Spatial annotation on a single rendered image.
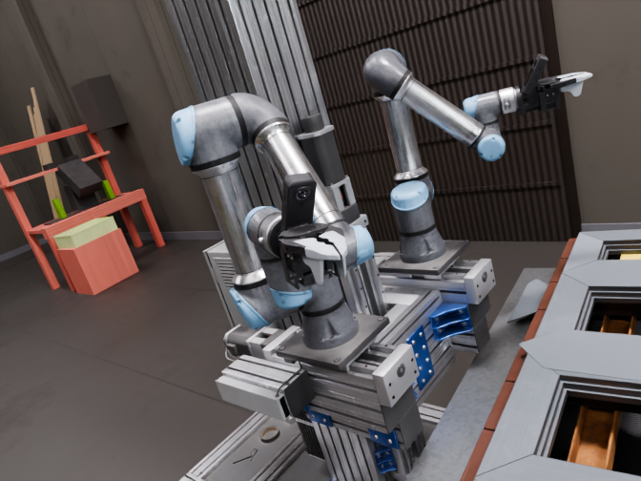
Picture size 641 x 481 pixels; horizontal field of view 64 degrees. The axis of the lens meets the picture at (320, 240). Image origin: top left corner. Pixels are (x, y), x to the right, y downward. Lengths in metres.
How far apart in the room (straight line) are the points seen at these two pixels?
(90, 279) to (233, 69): 5.40
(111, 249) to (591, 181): 5.22
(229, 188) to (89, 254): 5.54
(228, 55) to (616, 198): 3.20
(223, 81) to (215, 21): 0.15
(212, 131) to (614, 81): 3.15
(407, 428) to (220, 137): 0.86
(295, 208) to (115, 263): 6.07
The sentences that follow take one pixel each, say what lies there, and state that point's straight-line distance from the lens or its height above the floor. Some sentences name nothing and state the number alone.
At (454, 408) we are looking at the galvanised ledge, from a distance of 1.60.
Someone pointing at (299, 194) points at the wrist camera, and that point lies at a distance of 0.75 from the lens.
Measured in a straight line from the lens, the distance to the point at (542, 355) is 1.44.
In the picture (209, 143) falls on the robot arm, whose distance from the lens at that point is 1.12.
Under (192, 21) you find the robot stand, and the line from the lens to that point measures 1.53.
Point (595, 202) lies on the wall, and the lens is 4.15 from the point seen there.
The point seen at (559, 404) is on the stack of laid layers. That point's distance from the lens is 1.34.
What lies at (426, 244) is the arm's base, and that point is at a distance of 1.64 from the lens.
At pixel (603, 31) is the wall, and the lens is 3.88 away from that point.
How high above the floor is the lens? 1.67
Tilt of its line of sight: 17 degrees down
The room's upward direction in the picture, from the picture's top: 17 degrees counter-clockwise
